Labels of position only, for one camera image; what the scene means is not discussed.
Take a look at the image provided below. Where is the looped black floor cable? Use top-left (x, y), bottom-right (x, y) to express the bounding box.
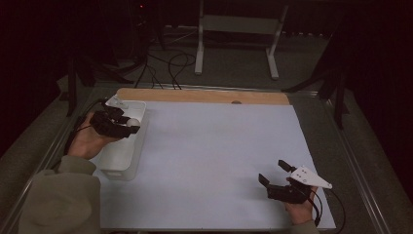
top-left (133, 51), bottom-right (198, 91)

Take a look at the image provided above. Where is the person's left hand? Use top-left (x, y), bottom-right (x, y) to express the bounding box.
top-left (66, 111), bottom-right (120, 161)

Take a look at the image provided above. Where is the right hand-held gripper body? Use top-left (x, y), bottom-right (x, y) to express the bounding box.
top-left (266, 165), bottom-right (333, 206)

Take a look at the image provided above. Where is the person's right hand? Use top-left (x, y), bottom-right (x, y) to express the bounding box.
top-left (284, 176), bottom-right (319, 226)

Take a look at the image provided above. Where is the white plastic bin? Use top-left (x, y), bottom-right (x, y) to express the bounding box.
top-left (96, 98), bottom-right (150, 182)

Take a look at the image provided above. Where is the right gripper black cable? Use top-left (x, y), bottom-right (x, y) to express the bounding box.
top-left (305, 187), bottom-right (347, 234)

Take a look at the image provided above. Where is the white metal stand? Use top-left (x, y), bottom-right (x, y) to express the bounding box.
top-left (193, 0), bottom-right (290, 81)

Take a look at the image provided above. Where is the black tripod stand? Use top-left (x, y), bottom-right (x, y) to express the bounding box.
top-left (65, 48), bottom-right (134, 118)
top-left (282, 58), bottom-right (351, 131)

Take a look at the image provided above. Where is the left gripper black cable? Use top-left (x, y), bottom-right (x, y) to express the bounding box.
top-left (62, 97), bottom-right (109, 157)

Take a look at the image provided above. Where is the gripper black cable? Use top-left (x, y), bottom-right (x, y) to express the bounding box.
top-left (62, 97), bottom-right (109, 157)
top-left (305, 187), bottom-right (347, 234)

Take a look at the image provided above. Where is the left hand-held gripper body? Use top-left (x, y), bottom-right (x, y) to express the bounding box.
top-left (89, 95), bottom-right (141, 139)

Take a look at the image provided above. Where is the white table mat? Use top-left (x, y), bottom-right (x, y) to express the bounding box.
top-left (89, 99), bottom-right (337, 231)

